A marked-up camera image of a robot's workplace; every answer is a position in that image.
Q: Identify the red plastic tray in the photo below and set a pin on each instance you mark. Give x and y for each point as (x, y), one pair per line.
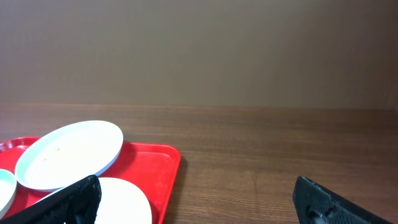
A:
(151, 167)

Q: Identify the light blue plate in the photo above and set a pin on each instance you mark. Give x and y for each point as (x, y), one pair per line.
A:
(122, 202)
(69, 154)
(7, 191)

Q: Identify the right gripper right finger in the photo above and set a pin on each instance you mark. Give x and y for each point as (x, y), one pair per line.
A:
(316, 204)

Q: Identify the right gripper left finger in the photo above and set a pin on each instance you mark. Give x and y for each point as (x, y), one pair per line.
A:
(77, 203)

